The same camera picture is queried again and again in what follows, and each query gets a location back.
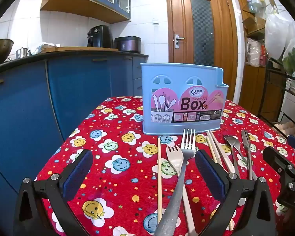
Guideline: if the glass jar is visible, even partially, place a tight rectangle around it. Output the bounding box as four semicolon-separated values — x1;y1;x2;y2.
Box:
247;0;257;14

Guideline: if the steel kettle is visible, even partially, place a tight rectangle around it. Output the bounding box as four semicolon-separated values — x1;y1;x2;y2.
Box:
16;47;31;59

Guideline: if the large steel fork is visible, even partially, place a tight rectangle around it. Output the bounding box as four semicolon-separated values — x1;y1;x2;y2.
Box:
154;128;196;236

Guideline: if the pile of eggs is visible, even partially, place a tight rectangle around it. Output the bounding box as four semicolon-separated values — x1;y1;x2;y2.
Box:
277;122;295;136

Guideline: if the steel table knife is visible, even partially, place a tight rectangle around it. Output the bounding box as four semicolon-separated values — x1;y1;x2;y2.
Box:
241;130;258;181

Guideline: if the black air fryer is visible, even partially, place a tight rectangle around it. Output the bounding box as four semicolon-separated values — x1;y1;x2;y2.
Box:
87;25;113;48

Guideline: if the glass-door wall cabinet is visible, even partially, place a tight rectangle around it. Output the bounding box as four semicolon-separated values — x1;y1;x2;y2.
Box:
41;0;137;22

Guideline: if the metal wok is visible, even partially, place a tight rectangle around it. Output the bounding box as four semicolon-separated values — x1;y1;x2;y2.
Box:
0;39;14;65

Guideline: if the dark rice cooker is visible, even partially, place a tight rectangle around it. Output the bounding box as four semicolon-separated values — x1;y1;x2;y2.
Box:
114;36;142;53

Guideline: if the metal door handle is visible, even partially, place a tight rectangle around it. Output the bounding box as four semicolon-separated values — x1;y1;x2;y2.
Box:
174;34;185;49

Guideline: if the wooden shelf unit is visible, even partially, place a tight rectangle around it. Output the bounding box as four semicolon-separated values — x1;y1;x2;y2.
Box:
236;0;286;118

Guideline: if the red printed tablecloth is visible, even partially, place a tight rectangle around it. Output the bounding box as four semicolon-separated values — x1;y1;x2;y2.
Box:
36;95;295;236

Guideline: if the black wire rack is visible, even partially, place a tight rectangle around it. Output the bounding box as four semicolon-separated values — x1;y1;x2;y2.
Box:
258;58;295;136

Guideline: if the bamboo chopstick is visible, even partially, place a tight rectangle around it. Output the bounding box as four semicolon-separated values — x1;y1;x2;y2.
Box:
206;136;219;164
157;138;162;225

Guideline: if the white chopstick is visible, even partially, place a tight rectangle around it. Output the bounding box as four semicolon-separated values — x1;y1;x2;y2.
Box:
208;131;235;230

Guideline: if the wooden door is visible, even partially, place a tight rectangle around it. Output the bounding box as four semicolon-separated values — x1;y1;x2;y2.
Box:
165;0;238;101

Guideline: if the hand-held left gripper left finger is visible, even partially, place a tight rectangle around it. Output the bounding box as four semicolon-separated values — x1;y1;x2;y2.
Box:
13;149;93;236

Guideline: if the white plastic bag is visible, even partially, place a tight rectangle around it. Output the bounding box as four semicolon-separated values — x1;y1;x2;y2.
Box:
264;6;295;59

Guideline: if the cream plastic fork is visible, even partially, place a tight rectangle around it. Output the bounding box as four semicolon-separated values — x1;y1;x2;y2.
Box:
166;145;196;236

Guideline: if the red sauce bottle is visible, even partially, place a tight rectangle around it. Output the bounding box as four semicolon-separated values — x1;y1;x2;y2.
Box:
259;44;268;67

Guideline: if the slim steel fork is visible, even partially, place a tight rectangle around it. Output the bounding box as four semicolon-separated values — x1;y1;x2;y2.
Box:
223;135;242;179

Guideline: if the light blue utensil box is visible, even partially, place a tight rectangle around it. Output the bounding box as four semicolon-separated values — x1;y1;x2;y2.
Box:
140;63;230;136

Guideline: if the white sack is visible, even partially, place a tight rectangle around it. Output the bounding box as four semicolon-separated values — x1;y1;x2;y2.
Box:
246;38;261;67

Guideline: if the white cloth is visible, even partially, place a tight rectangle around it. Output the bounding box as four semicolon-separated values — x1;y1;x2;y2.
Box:
34;43;61;53

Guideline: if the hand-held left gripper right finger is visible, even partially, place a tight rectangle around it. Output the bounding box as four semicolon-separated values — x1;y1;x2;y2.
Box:
195;149;277;236

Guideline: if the wooden cutting board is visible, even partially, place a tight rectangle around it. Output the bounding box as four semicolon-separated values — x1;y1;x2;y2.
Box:
41;46;118;53

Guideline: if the blue counter cabinet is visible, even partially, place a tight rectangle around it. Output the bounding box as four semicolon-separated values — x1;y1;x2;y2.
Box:
0;53;148;236

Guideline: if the bag of greens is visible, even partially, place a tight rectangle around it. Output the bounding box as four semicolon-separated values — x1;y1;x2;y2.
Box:
283;37;295;84

